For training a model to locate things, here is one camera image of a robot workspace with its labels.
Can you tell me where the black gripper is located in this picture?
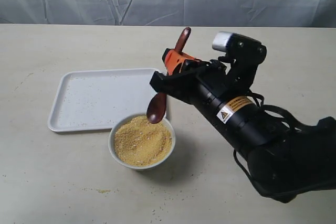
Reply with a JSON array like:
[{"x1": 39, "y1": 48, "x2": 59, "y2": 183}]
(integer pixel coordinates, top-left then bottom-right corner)
[{"x1": 150, "y1": 48, "x2": 228, "y2": 106}]

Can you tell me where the dark brown wooden spoon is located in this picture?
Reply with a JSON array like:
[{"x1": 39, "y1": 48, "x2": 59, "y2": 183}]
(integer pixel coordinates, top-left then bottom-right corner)
[{"x1": 146, "y1": 27, "x2": 191, "y2": 124}]

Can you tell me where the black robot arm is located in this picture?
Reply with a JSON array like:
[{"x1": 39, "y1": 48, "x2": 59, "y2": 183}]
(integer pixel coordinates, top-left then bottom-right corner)
[{"x1": 150, "y1": 46, "x2": 335, "y2": 203}]

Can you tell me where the white bowl of grain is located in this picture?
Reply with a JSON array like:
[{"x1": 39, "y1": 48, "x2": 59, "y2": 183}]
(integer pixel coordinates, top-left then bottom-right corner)
[{"x1": 108, "y1": 114, "x2": 176, "y2": 171}]

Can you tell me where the white rectangular tray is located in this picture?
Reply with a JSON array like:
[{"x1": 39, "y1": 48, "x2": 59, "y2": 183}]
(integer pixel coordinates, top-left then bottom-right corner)
[{"x1": 48, "y1": 68, "x2": 156, "y2": 133}]

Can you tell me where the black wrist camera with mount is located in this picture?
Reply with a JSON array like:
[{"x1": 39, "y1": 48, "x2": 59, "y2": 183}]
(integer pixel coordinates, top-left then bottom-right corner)
[{"x1": 212, "y1": 31, "x2": 267, "y2": 90}]

